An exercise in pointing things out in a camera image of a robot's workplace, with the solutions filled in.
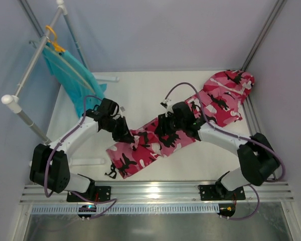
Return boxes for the pink camouflage trousers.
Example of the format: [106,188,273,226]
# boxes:
[106,70,255,179]

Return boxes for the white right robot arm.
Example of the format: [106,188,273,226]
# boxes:
[155,100,281,200]

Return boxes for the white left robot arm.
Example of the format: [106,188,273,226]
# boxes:
[30,98,134,197]

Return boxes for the orange plastic hanger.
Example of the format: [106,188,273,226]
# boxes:
[45,25,66,53]

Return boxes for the clear green hanger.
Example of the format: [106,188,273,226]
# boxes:
[42,42,103,96]

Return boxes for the turquoise t-shirt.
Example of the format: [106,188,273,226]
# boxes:
[42,43,107,117]

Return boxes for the white clothes rack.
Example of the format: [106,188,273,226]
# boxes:
[1,0,120,168]

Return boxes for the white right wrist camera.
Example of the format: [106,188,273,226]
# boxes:
[160,98,172,109]

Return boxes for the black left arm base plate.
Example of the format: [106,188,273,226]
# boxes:
[66,186,111,202]

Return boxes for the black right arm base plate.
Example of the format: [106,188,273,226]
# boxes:
[198,184,246,201]

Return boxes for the grey slotted cable duct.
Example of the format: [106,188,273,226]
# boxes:
[31,203,220,215]

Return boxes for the aluminium frame rail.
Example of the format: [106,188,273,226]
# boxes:
[19,181,294,204]

